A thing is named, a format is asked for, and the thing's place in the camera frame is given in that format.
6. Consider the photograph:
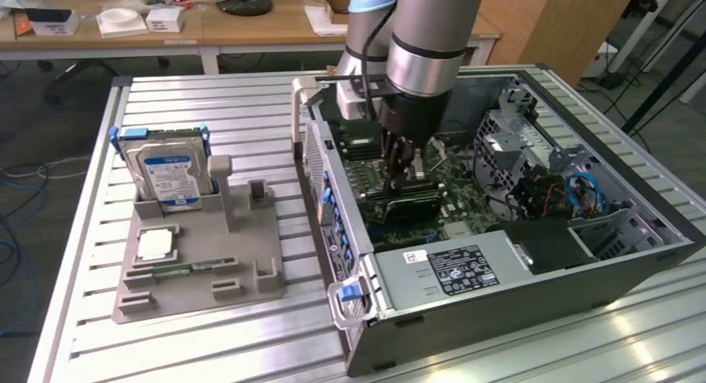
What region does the wooden cabinet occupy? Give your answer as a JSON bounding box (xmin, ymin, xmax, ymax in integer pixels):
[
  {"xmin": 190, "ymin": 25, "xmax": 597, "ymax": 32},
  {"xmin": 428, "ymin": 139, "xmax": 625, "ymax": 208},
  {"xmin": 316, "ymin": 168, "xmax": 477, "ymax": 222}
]
[{"xmin": 473, "ymin": 0, "xmax": 640, "ymax": 87}]

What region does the black office chair base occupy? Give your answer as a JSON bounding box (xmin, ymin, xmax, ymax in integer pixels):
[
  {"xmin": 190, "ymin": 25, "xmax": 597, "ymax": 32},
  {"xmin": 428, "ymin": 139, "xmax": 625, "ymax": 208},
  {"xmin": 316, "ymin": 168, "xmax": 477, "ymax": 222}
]
[{"xmin": 36, "ymin": 59, "xmax": 120, "ymax": 107}]

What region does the white low cabinet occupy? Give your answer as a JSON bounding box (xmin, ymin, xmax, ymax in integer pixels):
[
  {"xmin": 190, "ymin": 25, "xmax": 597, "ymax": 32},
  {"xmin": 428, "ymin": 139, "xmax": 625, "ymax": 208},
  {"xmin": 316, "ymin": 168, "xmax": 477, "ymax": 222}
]
[{"xmin": 581, "ymin": 41, "xmax": 620, "ymax": 81}]

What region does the black round lamp base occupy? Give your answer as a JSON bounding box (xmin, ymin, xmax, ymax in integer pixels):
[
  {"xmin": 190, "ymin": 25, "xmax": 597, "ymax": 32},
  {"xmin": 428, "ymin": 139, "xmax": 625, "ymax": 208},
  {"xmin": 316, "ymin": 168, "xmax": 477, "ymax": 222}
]
[{"xmin": 213, "ymin": 0, "xmax": 276, "ymax": 17}]

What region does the black tripod stand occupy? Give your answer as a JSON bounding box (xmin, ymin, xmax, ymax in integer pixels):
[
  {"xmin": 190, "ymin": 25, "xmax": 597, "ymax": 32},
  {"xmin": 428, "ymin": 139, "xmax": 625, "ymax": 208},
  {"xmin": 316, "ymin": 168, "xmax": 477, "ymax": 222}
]
[{"xmin": 620, "ymin": 0, "xmax": 706, "ymax": 136}]

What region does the black open PC case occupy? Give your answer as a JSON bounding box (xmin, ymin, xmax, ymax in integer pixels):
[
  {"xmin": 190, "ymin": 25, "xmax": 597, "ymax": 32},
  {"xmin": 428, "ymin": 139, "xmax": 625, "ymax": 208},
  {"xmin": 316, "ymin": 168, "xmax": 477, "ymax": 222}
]
[{"xmin": 289, "ymin": 67, "xmax": 696, "ymax": 378}]

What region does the white paper stack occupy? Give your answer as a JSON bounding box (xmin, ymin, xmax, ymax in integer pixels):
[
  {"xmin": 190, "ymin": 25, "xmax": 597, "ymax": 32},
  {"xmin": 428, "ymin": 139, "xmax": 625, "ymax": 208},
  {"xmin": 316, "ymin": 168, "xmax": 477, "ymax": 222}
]
[{"xmin": 302, "ymin": 5, "xmax": 349, "ymax": 37}]

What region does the silver chipset heatsink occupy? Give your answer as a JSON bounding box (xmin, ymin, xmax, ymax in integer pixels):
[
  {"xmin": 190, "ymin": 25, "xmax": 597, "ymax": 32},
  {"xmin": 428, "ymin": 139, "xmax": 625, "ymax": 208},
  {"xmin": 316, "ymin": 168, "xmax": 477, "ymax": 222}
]
[{"xmin": 440, "ymin": 223, "xmax": 476, "ymax": 242}]

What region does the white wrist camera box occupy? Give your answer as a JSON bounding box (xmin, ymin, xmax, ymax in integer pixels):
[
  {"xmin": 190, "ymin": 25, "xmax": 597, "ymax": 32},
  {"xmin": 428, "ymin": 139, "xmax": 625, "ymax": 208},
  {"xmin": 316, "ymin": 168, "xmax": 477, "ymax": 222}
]
[{"xmin": 334, "ymin": 77, "xmax": 387, "ymax": 122}]

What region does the blue floor cable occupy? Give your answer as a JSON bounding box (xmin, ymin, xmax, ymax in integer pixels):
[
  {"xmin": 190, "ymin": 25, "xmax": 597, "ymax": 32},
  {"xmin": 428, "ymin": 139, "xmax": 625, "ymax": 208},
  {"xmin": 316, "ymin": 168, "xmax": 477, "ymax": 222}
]
[{"xmin": 0, "ymin": 167, "xmax": 44, "ymax": 338}]

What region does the hard disk in blue caddy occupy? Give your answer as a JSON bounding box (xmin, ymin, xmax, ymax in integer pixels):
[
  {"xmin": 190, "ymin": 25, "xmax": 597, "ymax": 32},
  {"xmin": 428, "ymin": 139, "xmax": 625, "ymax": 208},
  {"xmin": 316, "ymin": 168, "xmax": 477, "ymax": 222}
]
[{"xmin": 106, "ymin": 125, "xmax": 217, "ymax": 215}]

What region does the metal drive cage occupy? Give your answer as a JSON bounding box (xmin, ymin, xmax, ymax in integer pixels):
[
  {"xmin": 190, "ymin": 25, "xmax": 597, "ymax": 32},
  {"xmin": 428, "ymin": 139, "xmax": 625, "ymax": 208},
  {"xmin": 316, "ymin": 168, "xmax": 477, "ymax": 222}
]
[{"xmin": 472, "ymin": 77, "xmax": 553, "ymax": 171}]

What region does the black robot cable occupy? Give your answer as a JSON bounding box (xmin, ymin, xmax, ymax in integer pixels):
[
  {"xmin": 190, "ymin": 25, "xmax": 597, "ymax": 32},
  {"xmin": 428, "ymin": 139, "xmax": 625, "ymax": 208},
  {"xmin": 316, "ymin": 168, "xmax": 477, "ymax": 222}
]
[{"xmin": 360, "ymin": 4, "xmax": 397, "ymax": 123}]

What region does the white table frame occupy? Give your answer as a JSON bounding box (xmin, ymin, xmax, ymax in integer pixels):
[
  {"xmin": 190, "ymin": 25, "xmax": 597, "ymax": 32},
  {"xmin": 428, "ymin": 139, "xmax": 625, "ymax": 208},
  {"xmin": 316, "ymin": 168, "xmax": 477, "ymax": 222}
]
[{"xmin": 605, "ymin": 0, "xmax": 706, "ymax": 105}]

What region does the CPU socket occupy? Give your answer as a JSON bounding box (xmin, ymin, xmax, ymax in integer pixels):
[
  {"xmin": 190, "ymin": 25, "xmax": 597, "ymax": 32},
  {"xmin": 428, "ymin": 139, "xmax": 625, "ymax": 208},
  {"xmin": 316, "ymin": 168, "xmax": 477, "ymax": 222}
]
[{"xmin": 369, "ymin": 156, "xmax": 391, "ymax": 193}]

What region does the blue data wire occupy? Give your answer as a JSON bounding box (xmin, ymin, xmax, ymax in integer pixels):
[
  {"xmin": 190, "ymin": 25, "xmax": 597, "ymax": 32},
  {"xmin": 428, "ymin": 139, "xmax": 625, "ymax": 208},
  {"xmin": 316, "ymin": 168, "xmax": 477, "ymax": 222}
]
[{"xmin": 565, "ymin": 171, "xmax": 608, "ymax": 219}]

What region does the grey card retention handle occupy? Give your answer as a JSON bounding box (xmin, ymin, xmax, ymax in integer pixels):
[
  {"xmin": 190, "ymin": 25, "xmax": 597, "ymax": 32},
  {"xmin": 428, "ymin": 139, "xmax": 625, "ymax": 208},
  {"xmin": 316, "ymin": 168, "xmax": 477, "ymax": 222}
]
[{"xmin": 289, "ymin": 77, "xmax": 321, "ymax": 146}]

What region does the grey power supply unit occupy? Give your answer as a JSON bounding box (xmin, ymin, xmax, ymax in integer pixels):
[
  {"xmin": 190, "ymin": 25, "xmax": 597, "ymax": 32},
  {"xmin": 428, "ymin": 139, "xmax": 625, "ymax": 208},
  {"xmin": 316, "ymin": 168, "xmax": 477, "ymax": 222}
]
[{"xmin": 360, "ymin": 228, "xmax": 535, "ymax": 312}]

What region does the red wire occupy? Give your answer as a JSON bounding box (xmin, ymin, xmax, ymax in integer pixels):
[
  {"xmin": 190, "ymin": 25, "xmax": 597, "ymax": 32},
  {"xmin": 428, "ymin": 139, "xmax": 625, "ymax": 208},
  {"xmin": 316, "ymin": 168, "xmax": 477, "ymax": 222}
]
[{"xmin": 543, "ymin": 183, "xmax": 564, "ymax": 218}]

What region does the grey case latch blue tab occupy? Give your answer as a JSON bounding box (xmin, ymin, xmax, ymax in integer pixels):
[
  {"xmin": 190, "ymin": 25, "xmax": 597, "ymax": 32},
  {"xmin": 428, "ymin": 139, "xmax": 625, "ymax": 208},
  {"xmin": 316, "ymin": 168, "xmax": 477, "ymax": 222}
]
[{"xmin": 326, "ymin": 274, "xmax": 379, "ymax": 330}]

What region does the white tray round recess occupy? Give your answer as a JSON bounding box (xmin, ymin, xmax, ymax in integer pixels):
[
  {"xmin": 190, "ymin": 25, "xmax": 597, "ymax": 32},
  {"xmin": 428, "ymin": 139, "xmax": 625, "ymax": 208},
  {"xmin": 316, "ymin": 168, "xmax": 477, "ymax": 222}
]
[{"xmin": 94, "ymin": 8, "xmax": 149, "ymax": 40}]

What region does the silver CPU chip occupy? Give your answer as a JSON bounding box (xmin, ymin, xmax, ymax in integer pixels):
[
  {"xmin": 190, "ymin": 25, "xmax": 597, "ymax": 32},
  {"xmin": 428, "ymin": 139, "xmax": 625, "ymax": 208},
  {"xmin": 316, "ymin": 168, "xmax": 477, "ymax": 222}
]
[{"xmin": 134, "ymin": 229, "xmax": 174, "ymax": 263}]

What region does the white box black lid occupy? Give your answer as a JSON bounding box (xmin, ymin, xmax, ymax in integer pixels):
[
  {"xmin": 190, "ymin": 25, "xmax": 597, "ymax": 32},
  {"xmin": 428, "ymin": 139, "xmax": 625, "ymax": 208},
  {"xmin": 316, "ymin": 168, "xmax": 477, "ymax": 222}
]
[{"xmin": 24, "ymin": 8, "xmax": 81, "ymax": 36}]

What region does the white floor cable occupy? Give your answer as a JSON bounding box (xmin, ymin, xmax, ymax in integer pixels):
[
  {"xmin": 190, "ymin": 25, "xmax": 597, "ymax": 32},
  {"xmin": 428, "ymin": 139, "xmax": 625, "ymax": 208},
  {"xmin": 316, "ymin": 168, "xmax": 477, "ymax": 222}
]
[{"xmin": 0, "ymin": 156, "xmax": 89, "ymax": 181}]

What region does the green RAM stick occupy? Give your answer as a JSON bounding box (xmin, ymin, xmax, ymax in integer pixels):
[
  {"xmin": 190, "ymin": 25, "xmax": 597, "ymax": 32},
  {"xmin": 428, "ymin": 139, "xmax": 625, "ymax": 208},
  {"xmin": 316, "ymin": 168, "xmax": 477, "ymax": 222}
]
[{"xmin": 149, "ymin": 263, "xmax": 217, "ymax": 277}]

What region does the grey plastic parts rack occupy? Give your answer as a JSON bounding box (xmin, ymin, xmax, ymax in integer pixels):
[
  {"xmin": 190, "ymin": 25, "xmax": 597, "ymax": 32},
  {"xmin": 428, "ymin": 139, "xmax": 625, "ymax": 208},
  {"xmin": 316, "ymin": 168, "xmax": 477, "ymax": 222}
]
[{"xmin": 110, "ymin": 154, "xmax": 286, "ymax": 326}]

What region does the green motherboard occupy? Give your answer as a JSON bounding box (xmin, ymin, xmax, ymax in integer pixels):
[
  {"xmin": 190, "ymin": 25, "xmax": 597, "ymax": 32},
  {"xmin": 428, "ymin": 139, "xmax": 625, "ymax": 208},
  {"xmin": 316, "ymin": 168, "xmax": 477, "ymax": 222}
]
[{"xmin": 333, "ymin": 126, "xmax": 504, "ymax": 255}]

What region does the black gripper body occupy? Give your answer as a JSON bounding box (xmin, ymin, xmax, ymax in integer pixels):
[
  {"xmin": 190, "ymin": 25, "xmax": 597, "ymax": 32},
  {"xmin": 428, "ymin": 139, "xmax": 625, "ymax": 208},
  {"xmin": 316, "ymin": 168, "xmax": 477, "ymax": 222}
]
[{"xmin": 377, "ymin": 91, "xmax": 451, "ymax": 146}]

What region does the metal socket cover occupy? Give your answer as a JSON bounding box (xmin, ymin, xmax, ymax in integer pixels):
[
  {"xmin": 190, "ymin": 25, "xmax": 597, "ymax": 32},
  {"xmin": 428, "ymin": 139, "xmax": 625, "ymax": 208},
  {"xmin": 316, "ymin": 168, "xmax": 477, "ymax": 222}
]
[{"xmin": 423, "ymin": 136, "xmax": 455, "ymax": 175}]

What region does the white labelled cardboard box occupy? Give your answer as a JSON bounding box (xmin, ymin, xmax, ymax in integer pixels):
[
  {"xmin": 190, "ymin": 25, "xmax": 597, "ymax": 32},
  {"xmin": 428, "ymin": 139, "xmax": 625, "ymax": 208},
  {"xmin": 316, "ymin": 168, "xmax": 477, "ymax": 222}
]
[{"xmin": 144, "ymin": 7, "xmax": 186, "ymax": 33}]

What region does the black wire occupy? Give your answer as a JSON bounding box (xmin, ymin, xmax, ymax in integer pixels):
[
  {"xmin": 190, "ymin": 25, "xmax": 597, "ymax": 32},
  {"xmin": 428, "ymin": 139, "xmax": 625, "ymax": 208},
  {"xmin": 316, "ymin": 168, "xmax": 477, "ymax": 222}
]
[{"xmin": 468, "ymin": 141, "xmax": 523, "ymax": 225}]

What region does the black plastic shroud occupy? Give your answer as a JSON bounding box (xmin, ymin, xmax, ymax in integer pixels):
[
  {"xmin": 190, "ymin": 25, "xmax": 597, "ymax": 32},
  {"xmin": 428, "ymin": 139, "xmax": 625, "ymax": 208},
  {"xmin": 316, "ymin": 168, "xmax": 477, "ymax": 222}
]
[{"xmin": 504, "ymin": 216, "xmax": 599, "ymax": 276}]

